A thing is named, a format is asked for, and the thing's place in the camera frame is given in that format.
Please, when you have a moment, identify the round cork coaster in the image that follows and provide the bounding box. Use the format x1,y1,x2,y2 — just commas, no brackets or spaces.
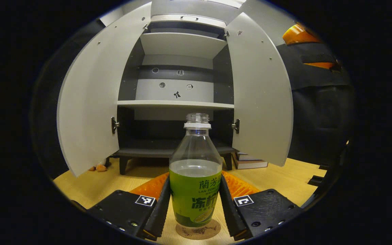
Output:
176,219,222,240

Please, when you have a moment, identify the white cover book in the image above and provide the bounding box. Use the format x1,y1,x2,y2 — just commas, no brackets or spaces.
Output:
236,152,264,161

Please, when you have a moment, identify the grey cabinet with shelves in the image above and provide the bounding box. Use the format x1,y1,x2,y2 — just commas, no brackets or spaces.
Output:
106,14,239,176

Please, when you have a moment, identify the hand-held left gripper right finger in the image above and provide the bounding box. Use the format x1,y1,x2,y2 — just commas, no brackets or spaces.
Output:
218,170,304,241

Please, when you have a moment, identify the green label plastic bottle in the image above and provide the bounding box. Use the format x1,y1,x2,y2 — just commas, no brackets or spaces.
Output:
169,113,223,228

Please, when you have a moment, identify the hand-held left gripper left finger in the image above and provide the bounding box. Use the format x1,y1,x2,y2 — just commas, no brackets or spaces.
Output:
87,172,172,241

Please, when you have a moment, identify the brown cover book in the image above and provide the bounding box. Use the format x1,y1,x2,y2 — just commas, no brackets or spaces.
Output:
232,155,269,170

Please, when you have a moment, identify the grey cabinet door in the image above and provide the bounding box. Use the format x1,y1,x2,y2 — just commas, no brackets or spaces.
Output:
226,12,294,167
56,2,152,177

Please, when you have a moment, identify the black backdrop cloth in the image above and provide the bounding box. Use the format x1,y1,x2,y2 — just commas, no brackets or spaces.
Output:
29,19,356,181

